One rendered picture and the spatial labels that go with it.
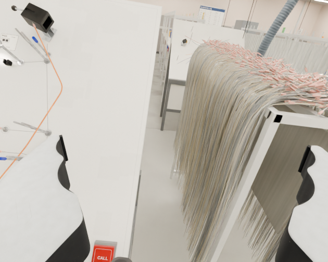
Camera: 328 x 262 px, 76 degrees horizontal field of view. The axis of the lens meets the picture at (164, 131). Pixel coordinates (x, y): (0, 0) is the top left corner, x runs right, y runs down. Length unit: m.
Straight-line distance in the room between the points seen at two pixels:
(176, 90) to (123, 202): 2.75
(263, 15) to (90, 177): 12.24
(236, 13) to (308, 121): 11.39
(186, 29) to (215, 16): 8.10
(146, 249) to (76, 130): 1.46
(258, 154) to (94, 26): 0.66
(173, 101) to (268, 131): 2.66
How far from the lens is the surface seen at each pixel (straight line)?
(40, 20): 0.68
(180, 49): 3.48
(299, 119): 0.76
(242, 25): 7.16
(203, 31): 3.76
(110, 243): 0.62
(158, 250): 1.95
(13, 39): 0.80
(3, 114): 0.73
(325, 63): 3.54
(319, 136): 1.07
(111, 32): 0.73
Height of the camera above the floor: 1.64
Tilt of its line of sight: 28 degrees down
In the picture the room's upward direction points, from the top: 10 degrees clockwise
